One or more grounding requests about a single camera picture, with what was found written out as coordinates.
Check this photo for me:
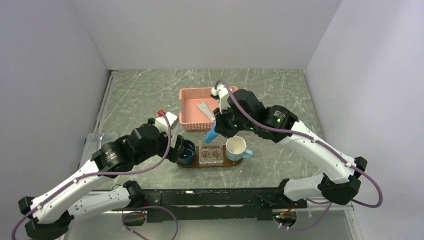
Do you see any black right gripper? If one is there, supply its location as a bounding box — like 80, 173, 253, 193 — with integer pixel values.
213, 101, 255, 139

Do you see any dark navy mug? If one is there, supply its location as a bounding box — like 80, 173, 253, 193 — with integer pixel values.
178, 139, 196, 166

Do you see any blue toothpaste tube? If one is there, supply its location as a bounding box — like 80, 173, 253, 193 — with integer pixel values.
203, 122, 219, 144

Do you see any white and light-blue mug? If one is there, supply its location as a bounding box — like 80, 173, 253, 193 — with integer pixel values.
225, 136, 254, 162

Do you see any clear textured glass dish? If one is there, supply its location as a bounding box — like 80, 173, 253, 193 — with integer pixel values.
198, 145, 224, 165

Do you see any silver toothpaste tube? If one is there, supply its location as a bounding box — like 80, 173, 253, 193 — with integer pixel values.
196, 101, 216, 122

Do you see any oval wooden tray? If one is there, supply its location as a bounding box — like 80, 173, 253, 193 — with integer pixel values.
176, 145, 243, 169

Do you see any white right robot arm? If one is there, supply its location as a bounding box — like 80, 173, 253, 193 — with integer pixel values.
210, 85, 368, 208

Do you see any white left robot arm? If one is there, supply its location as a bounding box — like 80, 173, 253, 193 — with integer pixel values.
18, 113, 184, 240

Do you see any pink perforated plastic basket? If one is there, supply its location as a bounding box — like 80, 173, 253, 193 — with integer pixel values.
179, 87, 220, 131

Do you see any clear plastic screw box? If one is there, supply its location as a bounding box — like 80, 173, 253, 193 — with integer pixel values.
77, 132, 118, 170

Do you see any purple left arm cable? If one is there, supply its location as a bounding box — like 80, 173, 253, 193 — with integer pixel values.
11, 112, 180, 240

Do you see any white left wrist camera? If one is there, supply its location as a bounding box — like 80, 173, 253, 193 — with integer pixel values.
154, 109, 179, 133

